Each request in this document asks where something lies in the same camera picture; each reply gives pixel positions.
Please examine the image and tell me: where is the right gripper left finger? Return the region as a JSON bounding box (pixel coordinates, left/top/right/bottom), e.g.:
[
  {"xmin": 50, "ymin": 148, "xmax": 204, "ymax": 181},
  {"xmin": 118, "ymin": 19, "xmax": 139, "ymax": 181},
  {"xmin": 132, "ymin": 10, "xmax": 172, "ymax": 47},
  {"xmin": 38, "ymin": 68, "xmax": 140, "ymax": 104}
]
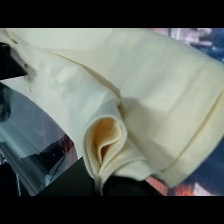
[{"xmin": 39, "ymin": 156, "xmax": 97, "ymax": 197}]

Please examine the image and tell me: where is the cream shirt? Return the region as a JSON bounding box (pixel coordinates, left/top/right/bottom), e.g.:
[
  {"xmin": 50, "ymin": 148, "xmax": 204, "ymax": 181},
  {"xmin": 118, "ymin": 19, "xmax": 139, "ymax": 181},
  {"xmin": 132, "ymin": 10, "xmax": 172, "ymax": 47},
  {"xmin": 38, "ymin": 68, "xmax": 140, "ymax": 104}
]
[{"xmin": 0, "ymin": 27, "xmax": 224, "ymax": 197}]

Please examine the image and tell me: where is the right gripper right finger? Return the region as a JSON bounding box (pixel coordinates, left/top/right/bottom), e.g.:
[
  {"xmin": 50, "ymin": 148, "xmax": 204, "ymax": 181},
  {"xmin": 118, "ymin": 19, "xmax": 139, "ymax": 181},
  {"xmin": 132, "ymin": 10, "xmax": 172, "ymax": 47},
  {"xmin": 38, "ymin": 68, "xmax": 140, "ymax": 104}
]
[{"xmin": 101, "ymin": 174, "xmax": 162, "ymax": 197}]

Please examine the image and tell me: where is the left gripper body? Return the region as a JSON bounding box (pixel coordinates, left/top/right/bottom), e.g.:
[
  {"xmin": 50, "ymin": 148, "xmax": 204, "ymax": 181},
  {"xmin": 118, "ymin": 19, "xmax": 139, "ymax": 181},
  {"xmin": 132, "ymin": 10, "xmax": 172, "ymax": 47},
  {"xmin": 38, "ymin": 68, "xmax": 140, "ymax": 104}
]
[{"xmin": 0, "ymin": 41, "xmax": 30, "ymax": 81}]

